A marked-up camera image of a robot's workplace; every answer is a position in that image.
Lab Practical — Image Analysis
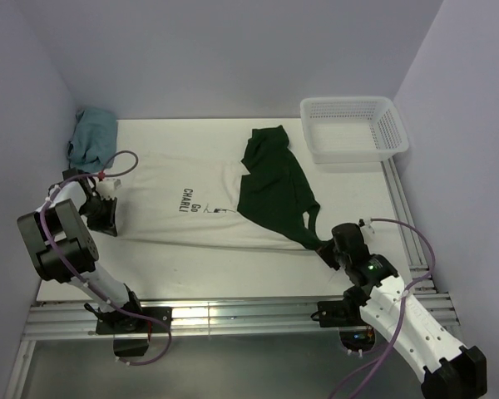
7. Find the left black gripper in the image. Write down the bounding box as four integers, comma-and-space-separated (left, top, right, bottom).
78, 196, 116, 237

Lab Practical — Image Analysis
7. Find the white green raglan t-shirt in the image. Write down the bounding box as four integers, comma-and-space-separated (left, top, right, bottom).
118, 126, 324, 251

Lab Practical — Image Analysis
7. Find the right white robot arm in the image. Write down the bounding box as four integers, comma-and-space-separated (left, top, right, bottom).
311, 220, 487, 398

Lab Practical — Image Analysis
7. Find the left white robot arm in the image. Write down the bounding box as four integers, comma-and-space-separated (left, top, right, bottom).
17, 168, 146, 332

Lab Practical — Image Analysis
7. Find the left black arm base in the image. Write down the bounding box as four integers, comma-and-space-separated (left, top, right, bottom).
91, 307, 172, 359

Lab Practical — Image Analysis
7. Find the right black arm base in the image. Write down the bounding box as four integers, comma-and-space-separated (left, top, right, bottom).
310, 299, 383, 356

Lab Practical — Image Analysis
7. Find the crumpled light blue t-shirt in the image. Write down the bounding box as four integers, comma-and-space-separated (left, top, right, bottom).
67, 107, 117, 173

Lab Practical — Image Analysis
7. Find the white plastic perforated basket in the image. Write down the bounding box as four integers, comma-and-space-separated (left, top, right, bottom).
300, 96, 409, 165

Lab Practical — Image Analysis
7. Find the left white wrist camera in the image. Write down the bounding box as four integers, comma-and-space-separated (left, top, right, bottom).
95, 172, 121, 200

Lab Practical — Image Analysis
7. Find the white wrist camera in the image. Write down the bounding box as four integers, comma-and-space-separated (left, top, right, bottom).
358, 218, 376, 243
95, 172, 121, 200

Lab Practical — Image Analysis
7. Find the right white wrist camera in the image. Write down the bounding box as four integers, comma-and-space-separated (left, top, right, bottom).
358, 218, 376, 243

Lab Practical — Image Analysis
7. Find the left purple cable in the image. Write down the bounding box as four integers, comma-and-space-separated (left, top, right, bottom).
41, 150, 174, 368

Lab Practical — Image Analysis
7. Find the aluminium rail frame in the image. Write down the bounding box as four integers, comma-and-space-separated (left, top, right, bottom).
5, 160, 462, 398

